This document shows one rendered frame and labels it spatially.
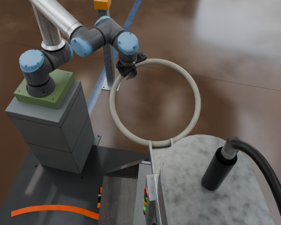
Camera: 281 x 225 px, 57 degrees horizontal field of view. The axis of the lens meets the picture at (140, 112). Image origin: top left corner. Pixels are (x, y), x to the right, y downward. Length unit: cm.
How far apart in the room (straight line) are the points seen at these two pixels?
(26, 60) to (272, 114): 251
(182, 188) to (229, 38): 348
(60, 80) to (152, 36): 210
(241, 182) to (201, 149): 11
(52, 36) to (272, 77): 269
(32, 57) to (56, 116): 41
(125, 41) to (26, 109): 101
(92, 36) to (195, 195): 79
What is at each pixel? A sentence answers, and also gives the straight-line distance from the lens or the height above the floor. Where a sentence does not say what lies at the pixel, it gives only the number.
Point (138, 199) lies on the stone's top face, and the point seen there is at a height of 84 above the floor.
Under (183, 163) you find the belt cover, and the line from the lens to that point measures 63.
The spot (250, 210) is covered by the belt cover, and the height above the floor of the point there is 171.
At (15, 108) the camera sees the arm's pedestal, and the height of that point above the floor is 85.
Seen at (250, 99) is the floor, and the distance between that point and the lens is 322.
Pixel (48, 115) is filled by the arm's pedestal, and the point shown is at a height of 85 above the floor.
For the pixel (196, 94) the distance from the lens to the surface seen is 142.
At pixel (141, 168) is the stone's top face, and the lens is 157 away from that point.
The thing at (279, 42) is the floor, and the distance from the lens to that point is 420.
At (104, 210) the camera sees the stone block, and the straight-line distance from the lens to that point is 169.
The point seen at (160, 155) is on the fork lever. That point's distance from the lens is 132.
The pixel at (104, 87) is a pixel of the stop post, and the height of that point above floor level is 1.
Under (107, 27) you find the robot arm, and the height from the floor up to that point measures 158.
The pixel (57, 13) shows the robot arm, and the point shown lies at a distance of 123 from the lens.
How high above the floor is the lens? 227
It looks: 53 degrees down
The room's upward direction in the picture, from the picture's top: 1 degrees clockwise
